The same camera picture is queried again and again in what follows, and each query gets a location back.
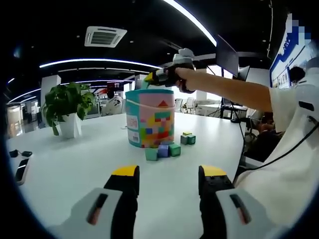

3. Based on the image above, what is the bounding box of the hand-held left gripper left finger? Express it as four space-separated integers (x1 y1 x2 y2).
48 164 140 239

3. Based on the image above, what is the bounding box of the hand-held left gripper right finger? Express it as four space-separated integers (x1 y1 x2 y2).
198 164 282 239

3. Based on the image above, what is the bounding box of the pink toy storage bucket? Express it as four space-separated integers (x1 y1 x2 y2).
124 89 175 149

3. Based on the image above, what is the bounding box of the mint toy cube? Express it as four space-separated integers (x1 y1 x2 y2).
145 148 159 161

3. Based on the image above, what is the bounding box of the green printed toy cube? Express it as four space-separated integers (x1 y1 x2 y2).
180 134 196 146

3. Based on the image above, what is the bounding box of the purple toy block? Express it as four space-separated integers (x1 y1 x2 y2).
157 144 170 158

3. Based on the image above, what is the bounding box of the person's right hand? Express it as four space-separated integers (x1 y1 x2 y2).
175 67 198 94

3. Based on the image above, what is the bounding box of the wide curved ceiling light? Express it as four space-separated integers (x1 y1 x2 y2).
161 0 217 47

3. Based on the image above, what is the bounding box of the dark hanging sign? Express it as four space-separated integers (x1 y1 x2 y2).
107 82 124 93

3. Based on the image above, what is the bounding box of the large black monitor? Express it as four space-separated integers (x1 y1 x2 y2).
216 34 240 77

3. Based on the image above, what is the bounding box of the thin curved ceiling light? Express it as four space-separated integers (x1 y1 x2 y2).
39 58 162 70

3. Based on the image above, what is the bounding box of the white table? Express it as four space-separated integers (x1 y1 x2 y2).
6 112 245 239

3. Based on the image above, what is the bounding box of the small black monitor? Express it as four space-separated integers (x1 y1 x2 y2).
238 65 251 82

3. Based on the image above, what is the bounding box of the ceiling air conditioner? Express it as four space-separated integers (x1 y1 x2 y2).
84 26 128 48

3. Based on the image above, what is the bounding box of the person in white shirt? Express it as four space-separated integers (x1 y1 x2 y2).
234 87 319 225

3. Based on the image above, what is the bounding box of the potted green plant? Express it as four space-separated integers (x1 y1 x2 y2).
41 82 97 139

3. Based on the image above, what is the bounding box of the white-cased smartphone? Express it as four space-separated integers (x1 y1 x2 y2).
14 158 30 185

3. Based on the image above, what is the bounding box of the white chest-worn device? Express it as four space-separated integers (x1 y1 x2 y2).
294 59 319 130

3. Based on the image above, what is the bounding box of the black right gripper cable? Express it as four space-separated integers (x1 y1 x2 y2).
229 99 247 172

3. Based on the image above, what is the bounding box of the black chest device cable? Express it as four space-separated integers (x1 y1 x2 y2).
234 121 319 182

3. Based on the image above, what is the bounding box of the wall poster board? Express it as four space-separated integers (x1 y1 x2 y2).
269 32 312 88

